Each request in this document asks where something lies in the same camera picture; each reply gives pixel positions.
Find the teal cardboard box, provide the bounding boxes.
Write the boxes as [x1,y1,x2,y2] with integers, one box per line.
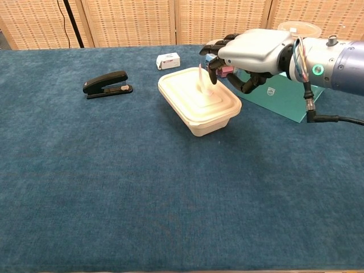
[227,69,326,123]

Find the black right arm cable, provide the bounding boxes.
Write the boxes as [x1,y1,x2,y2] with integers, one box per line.
[303,82,364,126]

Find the clear jar with white lid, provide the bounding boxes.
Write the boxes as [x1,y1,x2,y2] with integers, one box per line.
[205,52,237,78]

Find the blue table cloth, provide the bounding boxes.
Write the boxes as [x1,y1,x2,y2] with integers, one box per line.
[0,44,364,272]

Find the bamboo folding screen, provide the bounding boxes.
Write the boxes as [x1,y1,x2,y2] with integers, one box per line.
[0,0,364,51]

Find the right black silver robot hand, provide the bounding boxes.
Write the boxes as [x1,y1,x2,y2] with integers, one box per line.
[198,28,293,94]

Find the beige lidded food container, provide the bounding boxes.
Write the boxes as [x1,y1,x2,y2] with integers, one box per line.
[158,67,242,138]

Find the thin black hanging cable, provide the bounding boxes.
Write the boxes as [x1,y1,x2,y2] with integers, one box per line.
[56,0,71,49]

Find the black stapler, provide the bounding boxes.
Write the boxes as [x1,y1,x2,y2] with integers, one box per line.
[82,70,134,100]

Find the clear jar with brown contents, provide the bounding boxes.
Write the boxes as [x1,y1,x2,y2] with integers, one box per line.
[277,20,322,39]

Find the small white staples box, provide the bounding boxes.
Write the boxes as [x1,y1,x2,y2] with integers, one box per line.
[155,52,181,71]

